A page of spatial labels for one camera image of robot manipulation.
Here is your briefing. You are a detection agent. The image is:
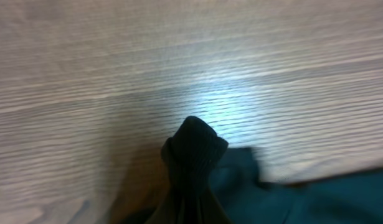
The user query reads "black polo shirt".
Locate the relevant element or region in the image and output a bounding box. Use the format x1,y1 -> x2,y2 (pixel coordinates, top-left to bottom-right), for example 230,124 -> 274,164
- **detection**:
119,115 -> 383,224

